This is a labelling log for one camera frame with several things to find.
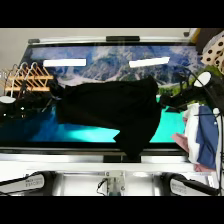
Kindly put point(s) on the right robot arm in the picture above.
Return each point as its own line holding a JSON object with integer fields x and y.
{"x": 213, "y": 90}

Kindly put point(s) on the pink garment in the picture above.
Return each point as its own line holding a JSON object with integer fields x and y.
{"x": 181, "y": 141}

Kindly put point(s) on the white clothes hanger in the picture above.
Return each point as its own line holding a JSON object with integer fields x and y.
{"x": 33, "y": 66}
{"x": 12, "y": 83}

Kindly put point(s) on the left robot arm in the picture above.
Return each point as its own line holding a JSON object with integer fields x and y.
{"x": 20, "y": 183}

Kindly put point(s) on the blue garment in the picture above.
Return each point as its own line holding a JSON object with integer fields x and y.
{"x": 206, "y": 140}

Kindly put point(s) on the white garment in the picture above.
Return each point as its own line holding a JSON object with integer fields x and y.
{"x": 190, "y": 133}

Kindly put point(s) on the cream polka dot garment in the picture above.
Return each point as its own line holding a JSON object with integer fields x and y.
{"x": 215, "y": 50}

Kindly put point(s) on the tan wooden clothes hanger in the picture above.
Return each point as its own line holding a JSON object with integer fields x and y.
{"x": 33, "y": 77}

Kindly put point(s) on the black shirt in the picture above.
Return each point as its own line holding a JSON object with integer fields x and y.
{"x": 113, "y": 106}

